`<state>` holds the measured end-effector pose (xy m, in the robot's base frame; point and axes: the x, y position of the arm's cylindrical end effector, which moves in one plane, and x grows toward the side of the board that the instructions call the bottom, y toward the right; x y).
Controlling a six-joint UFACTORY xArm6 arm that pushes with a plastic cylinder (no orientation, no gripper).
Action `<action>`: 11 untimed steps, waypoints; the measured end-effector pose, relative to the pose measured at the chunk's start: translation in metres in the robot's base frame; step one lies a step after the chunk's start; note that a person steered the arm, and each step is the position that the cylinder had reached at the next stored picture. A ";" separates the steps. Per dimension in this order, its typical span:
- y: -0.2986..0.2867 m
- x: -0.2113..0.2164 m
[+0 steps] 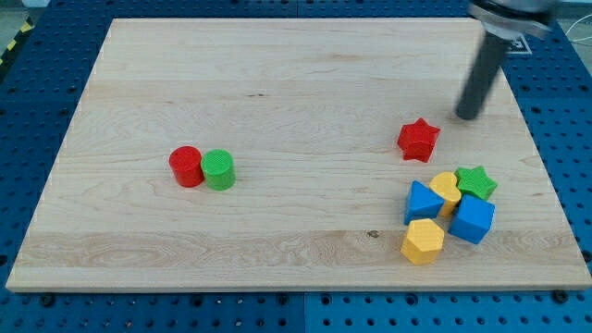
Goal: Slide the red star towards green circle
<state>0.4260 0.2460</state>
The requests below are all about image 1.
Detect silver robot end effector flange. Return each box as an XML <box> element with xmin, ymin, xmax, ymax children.
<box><xmin>467</xmin><ymin>0</ymin><xmax>558</xmax><ymax>40</ymax></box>

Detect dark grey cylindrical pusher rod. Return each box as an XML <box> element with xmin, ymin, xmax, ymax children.
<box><xmin>455</xmin><ymin>31</ymin><xmax>509</xmax><ymax>120</ymax></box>

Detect red star block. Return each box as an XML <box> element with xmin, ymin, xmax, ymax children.
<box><xmin>397</xmin><ymin>117</ymin><xmax>440</xmax><ymax>163</ymax></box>

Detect green star block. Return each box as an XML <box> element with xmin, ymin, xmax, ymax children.
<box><xmin>455</xmin><ymin>166</ymin><xmax>498</xmax><ymax>201</ymax></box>

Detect white fiducial marker tag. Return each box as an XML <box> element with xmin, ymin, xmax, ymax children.
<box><xmin>506</xmin><ymin>35</ymin><xmax>532</xmax><ymax>56</ymax></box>

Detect yellow heart block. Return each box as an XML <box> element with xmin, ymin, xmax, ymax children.
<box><xmin>428</xmin><ymin>171</ymin><xmax>462</xmax><ymax>216</ymax></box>

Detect blue triangle block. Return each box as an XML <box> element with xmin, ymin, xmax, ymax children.
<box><xmin>403</xmin><ymin>180</ymin><xmax>445</xmax><ymax>225</ymax></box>

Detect blue cube block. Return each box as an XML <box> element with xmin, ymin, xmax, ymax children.
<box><xmin>448</xmin><ymin>194</ymin><xmax>496</xmax><ymax>244</ymax></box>

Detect yellow hexagon block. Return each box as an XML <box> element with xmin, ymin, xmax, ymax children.
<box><xmin>401</xmin><ymin>218</ymin><xmax>445</xmax><ymax>265</ymax></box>

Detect green cylinder block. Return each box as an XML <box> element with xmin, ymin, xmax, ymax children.
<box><xmin>201</xmin><ymin>149</ymin><xmax>236</xmax><ymax>191</ymax></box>

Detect light wooden board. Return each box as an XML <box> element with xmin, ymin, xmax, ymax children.
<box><xmin>6</xmin><ymin>18</ymin><xmax>591</xmax><ymax>292</ymax></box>

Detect red cylinder block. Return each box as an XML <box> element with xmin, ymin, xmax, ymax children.
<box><xmin>168</xmin><ymin>146</ymin><xmax>204</xmax><ymax>188</ymax></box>

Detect yellow black hazard tape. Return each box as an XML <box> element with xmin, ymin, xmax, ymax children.
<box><xmin>1</xmin><ymin>17</ymin><xmax>35</xmax><ymax>68</ymax></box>

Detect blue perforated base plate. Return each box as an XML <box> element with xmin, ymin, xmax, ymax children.
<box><xmin>1</xmin><ymin>1</ymin><xmax>591</xmax><ymax>332</ymax></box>

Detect white cable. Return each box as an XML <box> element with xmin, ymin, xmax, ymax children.
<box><xmin>563</xmin><ymin>13</ymin><xmax>592</xmax><ymax>47</ymax></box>

